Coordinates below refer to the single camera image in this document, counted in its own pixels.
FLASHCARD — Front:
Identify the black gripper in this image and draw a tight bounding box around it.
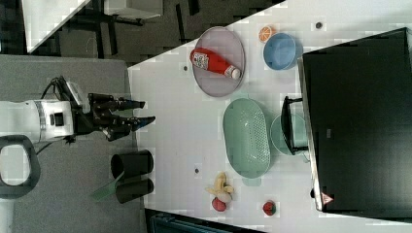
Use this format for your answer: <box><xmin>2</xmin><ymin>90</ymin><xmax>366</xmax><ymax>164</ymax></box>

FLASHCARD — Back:
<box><xmin>75</xmin><ymin>93</ymin><xmax>155</xmax><ymax>142</ymax></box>

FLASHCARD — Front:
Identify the mint green strainer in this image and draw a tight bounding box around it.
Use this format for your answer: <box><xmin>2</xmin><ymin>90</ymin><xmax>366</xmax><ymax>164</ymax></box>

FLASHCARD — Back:
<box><xmin>223</xmin><ymin>98</ymin><xmax>271</xmax><ymax>186</ymax></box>

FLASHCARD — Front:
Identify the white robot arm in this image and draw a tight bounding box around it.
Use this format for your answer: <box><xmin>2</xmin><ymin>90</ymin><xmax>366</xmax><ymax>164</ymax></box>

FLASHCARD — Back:
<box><xmin>1</xmin><ymin>94</ymin><xmax>155</xmax><ymax>200</ymax></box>

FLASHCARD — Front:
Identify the black cylinder container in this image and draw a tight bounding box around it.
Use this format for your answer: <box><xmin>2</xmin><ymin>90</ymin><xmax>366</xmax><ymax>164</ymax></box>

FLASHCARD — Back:
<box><xmin>116</xmin><ymin>179</ymin><xmax>155</xmax><ymax>204</ymax></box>
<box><xmin>111</xmin><ymin>150</ymin><xmax>154</xmax><ymax>179</ymax></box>

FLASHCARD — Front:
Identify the green spatula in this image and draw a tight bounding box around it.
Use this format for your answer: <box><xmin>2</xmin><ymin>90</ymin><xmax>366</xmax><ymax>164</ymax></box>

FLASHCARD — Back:
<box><xmin>90</xmin><ymin>173</ymin><xmax>124</xmax><ymax>202</ymax></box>

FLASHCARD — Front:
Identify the red ketchup bottle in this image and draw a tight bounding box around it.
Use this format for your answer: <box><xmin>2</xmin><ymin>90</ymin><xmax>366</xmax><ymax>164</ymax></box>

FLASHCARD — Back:
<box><xmin>189</xmin><ymin>48</ymin><xmax>241</xmax><ymax>80</ymax></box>

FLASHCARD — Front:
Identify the grey oval plate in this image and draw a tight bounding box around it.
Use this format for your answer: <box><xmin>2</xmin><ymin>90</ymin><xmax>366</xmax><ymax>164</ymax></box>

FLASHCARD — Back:
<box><xmin>189</xmin><ymin>26</ymin><xmax>246</xmax><ymax>97</ymax></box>

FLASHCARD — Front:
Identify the peeled banana toy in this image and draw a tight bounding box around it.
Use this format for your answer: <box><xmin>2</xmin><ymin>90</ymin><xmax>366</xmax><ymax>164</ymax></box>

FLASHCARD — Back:
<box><xmin>205</xmin><ymin>172</ymin><xmax>234</xmax><ymax>203</ymax></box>

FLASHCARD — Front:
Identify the red apple toy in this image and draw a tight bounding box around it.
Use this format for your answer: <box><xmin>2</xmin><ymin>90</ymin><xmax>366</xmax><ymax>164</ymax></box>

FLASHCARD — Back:
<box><xmin>212</xmin><ymin>197</ymin><xmax>226</xmax><ymax>212</ymax></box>

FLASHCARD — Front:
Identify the orange slice toy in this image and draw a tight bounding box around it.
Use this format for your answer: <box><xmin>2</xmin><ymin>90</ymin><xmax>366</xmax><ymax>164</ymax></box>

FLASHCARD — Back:
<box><xmin>258</xmin><ymin>25</ymin><xmax>276</xmax><ymax>43</ymax></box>

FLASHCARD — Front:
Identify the blue cup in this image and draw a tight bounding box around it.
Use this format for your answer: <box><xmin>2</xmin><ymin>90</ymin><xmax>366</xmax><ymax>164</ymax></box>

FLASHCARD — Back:
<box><xmin>263</xmin><ymin>33</ymin><xmax>303</xmax><ymax>71</ymax></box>

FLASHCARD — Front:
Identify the strawberry toy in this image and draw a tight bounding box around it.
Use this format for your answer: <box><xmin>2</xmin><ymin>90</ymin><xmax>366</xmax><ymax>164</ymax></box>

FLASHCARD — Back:
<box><xmin>262</xmin><ymin>201</ymin><xmax>276</xmax><ymax>216</ymax></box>

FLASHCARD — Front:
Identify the mint green cup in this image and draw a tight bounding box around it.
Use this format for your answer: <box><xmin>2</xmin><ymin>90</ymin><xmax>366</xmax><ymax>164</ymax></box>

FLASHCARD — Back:
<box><xmin>270</xmin><ymin>115</ymin><xmax>310</xmax><ymax>162</ymax></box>

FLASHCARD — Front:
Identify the black toaster oven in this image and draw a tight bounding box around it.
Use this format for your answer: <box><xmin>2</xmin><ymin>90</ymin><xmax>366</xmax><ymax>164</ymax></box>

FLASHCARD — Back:
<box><xmin>297</xmin><ymin>27</ymin><xmax>412</xmax><ymax>222</ymax></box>

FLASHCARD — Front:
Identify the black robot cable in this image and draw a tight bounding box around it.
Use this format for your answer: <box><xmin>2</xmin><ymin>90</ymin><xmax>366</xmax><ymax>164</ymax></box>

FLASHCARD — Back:
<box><xmin>34</xmin><ymin>76</ymin><xmax>71</xmax><ymax>155</ymax></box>

